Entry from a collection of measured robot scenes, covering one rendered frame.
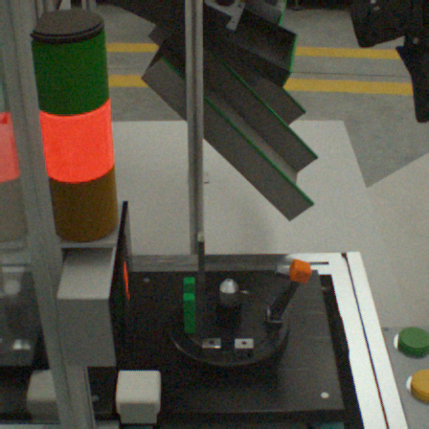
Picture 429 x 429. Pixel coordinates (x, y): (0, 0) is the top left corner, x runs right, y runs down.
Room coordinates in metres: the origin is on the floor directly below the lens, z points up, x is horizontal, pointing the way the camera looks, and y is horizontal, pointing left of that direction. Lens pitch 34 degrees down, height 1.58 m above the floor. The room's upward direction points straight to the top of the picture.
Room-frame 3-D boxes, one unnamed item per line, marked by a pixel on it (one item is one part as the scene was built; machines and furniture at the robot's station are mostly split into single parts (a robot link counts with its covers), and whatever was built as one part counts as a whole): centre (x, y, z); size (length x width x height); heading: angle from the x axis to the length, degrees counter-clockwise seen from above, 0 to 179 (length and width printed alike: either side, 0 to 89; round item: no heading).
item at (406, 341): (0.64, -0.24, 0.96); 0.04 x 0.04 x 0.02
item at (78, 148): (0.46, 0.09, 1.33); 0.05 x 0.05 x 0.05
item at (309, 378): (0.65, -0.02, 1.01); 0.24 x 0.24 x 0.13; 1
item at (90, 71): (0.46, 0.09, 1.38); 0.05 x 0.05 x 0.05
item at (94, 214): (0.46, 0.09, 1.28); 0.05 x 0.05 x 0.05
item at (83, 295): (0.46, 0.09, 1.29); 0.12 x 0.05 x 0.25; 1
